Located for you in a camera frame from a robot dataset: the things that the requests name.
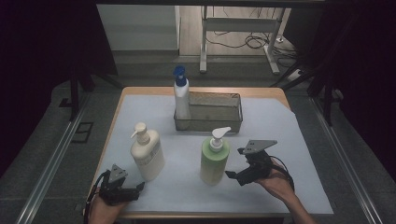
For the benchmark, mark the cream pump bottle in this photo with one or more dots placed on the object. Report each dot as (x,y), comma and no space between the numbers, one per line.
(148,158)

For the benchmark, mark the white metal stand frame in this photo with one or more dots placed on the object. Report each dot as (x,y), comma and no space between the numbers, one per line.
(239,24)

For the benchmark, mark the white cabinet panel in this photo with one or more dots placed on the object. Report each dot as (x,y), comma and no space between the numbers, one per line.
(137,28)

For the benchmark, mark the black metal stand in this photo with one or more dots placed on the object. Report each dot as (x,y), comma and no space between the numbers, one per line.
(327,102)
(74,93)

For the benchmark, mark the white spray bottle blue trigger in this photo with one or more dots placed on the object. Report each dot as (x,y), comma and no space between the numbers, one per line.
(182,99)

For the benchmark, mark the green pump bottle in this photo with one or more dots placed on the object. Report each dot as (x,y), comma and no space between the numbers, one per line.
(213,165)

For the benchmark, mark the aluminium floor rail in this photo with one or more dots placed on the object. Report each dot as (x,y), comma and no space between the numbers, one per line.
(46,180)
(342,155)

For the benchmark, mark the person's left hand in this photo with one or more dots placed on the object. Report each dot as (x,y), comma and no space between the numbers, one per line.
(107,213)

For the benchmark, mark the white paper table sheet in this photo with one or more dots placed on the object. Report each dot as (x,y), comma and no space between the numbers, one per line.
(183,196)

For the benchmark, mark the white power strip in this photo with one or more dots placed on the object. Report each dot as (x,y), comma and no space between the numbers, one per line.
(295,75)

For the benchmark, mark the dark curtain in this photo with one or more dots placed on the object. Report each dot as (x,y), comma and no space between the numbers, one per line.
(367,62)
(31,62)

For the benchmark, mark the person's right hand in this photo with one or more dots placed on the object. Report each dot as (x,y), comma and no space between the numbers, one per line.
(278,185)

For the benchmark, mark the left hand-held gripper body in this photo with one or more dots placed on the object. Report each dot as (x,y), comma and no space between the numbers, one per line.
(116,191)

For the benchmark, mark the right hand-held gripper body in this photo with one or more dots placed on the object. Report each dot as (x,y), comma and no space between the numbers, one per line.
(258,165)

